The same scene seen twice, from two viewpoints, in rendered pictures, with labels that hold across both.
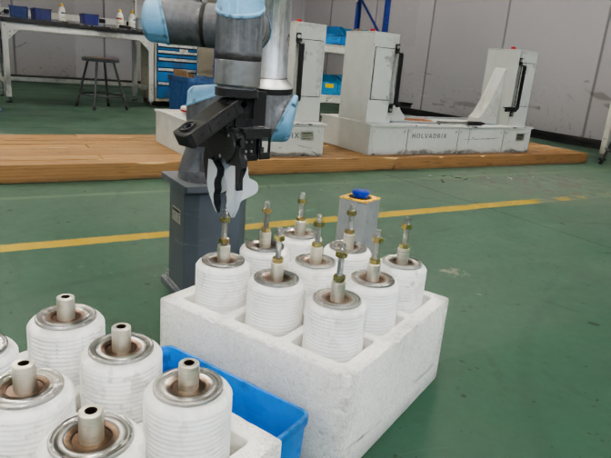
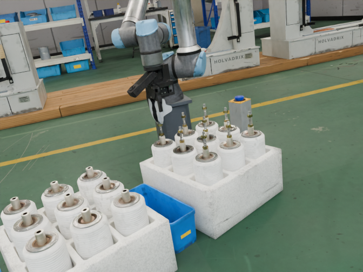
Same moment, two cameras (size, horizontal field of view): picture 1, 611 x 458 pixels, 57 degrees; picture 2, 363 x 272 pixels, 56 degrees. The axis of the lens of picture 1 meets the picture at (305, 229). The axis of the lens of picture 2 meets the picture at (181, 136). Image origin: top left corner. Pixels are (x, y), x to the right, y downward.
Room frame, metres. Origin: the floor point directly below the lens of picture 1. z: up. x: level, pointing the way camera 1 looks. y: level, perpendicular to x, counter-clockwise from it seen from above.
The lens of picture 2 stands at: (-0.20, -0.33, 0.73)
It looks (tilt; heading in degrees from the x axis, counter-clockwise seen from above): 21 degrees down; 19
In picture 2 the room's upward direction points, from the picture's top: 9 degrees counter-clockwise
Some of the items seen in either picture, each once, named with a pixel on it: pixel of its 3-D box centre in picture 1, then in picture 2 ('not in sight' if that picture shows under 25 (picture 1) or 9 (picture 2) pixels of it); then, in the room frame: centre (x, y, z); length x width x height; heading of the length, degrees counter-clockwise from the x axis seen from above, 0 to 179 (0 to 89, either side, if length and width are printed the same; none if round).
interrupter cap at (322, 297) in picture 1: (336, 299); (206, 157); (0.81, -0.06, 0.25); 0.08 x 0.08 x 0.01
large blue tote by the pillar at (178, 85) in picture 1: (196, 96); (194, 39); (5.51, 1.14, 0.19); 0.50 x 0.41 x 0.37; 37
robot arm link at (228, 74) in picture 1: (235, 74); (152, 59); (0.95, 0.13, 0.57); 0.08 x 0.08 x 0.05
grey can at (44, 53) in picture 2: not in sight; (44, 53); (4.45, 3.30, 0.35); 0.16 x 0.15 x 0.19; 123
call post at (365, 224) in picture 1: (353, 262); (242, 133); (1.25, -0.12, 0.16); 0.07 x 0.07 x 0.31; 57
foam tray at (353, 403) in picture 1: (307, 341); (211, 176); (0.97, -0.02, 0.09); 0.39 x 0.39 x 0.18; 57
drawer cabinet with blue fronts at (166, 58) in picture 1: (169, 73); (179, 28); (6.44, 1.65, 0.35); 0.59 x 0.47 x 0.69; 33
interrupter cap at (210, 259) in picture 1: (223, 260); (163, 143); (0.93, 0.14, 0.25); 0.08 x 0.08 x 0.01
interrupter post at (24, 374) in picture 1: (24, 377); (69, 199); (0.51, 0.28, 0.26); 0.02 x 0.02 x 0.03
